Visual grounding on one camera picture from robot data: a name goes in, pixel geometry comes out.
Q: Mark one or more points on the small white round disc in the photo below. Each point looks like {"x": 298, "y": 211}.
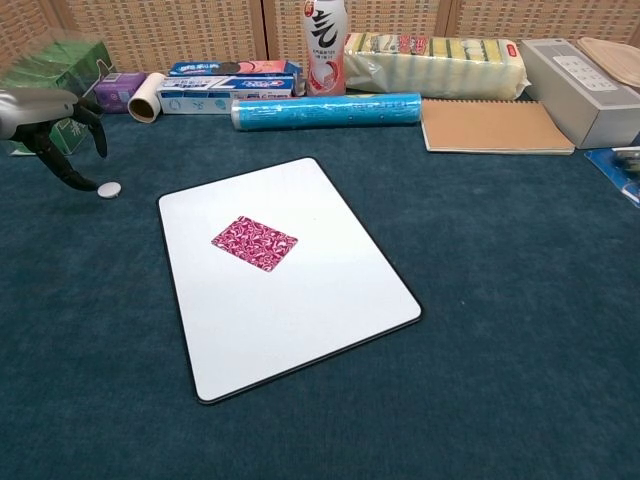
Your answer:
{"x": 109, "y": 189}

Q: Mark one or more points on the white pink drink bottle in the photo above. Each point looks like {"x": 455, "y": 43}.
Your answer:
{"x": 325, "y": 50}

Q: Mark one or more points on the blue cookie package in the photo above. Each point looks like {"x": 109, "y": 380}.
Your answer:
{"x": 235, "y": 68}

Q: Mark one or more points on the blue blister package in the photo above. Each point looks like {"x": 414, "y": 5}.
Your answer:
{"x": 617, "y": 170}

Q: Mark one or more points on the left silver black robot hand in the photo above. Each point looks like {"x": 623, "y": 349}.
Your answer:
{"x": 35, "y": 110}

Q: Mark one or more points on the beige woven plate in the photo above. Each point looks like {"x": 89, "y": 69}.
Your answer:
{"x": 612, "y": 60}

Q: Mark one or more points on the purple small box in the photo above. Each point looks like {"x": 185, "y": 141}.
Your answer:
{"x": 117, "y": 91}

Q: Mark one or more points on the white lint roller refill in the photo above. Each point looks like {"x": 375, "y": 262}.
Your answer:
{"x": 146, "y": 100}

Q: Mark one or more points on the grey rectangular box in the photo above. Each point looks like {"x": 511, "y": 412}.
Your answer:
{"x": 575, "y": 95}

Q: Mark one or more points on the blue plastic wrap roll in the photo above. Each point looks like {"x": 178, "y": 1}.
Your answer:
{"x": 325, "y": 112}

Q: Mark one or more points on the white blue toothpaste box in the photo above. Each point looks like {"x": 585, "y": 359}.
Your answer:
{"x": 220, "y": 95}

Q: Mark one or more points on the wicker folding screen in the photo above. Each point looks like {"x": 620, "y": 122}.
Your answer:
{"x": 190, "y": 30}

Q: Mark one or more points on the green tea box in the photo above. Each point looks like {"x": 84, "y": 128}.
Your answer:
{"x": 70, "y": 65}

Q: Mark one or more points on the yellow sponge pack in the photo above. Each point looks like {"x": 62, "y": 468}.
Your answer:
{"x": 440, "y": 67}

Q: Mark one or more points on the magenta patterned square card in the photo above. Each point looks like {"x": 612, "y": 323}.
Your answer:
{"x": 255, "y": 242}

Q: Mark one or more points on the white board with black rim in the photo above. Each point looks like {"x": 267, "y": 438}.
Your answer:
{"x": 280, "y": 270}

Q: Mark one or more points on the brown spiral notebook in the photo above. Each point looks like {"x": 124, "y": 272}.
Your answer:
{"x": 492, "y": 127}

